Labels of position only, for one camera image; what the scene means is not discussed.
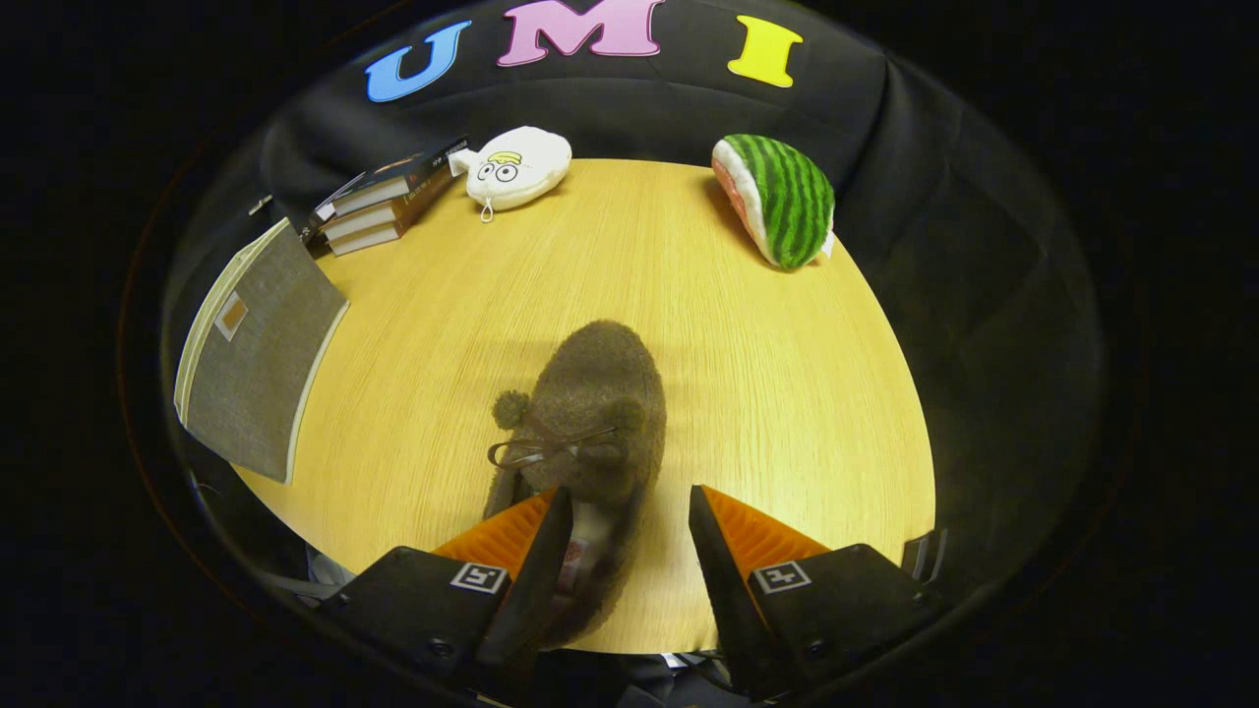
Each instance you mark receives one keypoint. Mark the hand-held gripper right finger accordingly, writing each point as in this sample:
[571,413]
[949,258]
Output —
[718,580]

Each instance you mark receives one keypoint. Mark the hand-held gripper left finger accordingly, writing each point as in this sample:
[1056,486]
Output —
[541,570]

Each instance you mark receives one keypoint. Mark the brown fluffy shoe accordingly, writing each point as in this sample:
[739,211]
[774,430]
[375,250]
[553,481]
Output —
[600,383]

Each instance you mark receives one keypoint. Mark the grey fabric storage box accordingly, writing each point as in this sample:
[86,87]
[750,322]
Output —
[261,364]

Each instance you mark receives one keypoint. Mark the brown spine book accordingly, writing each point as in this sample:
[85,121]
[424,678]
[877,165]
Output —
[369,218]
[369,239]

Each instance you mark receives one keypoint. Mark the watermelon slice plush toy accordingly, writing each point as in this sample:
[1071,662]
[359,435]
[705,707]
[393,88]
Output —
[792,202]

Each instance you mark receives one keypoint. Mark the white plush toy with face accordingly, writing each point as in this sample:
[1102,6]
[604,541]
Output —
[521,167]

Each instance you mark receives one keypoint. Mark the dark cover book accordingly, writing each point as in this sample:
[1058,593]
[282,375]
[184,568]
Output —
[398,172]

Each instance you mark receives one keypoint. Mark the silver clip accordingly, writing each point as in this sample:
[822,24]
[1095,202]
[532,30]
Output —
[261,205]

